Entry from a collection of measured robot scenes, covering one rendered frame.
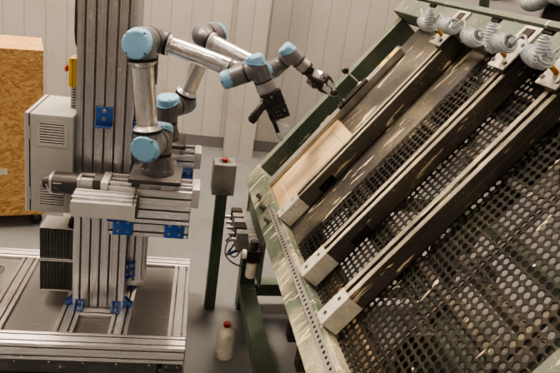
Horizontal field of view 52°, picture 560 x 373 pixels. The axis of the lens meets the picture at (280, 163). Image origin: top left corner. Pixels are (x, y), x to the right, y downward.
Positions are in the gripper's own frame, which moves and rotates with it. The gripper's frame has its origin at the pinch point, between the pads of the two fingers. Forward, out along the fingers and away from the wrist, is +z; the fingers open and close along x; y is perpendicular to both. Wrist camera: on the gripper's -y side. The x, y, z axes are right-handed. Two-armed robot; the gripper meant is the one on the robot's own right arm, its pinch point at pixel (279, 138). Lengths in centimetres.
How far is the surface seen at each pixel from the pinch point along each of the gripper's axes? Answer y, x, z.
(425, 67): 68, 12, -2
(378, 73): 57, 55, 5
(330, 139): 23, 42, 24
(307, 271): -7, -41, 37
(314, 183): 7.3, 9.0, 28.3
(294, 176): 0, 42, 35
